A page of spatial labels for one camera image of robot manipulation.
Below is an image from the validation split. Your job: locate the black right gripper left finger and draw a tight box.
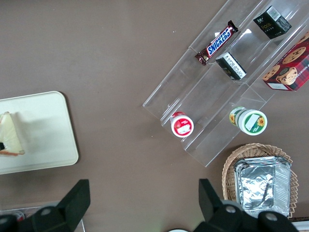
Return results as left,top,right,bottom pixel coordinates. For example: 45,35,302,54
18,178,91,232

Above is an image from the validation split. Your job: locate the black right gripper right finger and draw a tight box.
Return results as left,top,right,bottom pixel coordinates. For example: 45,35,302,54
195,178,300,232

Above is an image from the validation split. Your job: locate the triangular sandwich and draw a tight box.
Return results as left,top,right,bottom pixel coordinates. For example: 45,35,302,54
0,111,26,157

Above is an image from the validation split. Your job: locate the beige plastic tray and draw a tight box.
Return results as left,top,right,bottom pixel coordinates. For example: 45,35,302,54
0,90,80,175

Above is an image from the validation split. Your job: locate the light tan wicker basket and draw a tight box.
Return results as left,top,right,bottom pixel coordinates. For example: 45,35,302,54
221,143,299,219

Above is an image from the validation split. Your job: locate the green lid sunflower cup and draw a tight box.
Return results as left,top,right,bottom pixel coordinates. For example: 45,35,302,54
228,106,268,136

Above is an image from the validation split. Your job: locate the red lid small cup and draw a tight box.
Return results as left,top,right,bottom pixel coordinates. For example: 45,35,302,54
170,111,195,138

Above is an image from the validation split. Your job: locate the clear acrylic step shelf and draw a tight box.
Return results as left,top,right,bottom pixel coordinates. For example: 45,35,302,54
142,0,309,168

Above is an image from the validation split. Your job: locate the black box white text panel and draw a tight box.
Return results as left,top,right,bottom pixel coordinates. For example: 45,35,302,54
215,51,248,81

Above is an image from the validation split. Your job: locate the red tartan cookie box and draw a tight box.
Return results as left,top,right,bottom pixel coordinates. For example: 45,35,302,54
262,31,309,92

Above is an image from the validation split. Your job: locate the Snickers chocolate bar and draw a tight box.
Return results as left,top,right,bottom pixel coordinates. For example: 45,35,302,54
194,20,239,67

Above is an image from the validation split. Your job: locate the black box gold Face print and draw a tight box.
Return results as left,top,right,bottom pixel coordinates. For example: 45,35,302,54
253,5,293,40

